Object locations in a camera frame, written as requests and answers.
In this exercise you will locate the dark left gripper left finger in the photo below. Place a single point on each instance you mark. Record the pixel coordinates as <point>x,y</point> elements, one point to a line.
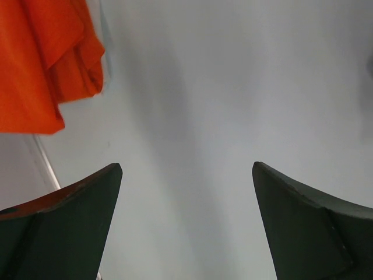
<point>61,235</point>

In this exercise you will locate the aluminium frame rail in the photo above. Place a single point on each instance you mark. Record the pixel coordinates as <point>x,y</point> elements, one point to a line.
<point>43,162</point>

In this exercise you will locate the orange folded t-shirt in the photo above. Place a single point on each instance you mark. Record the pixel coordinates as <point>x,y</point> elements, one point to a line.
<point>50,54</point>

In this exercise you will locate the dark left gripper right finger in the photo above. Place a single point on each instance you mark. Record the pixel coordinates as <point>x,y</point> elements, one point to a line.
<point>312,234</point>

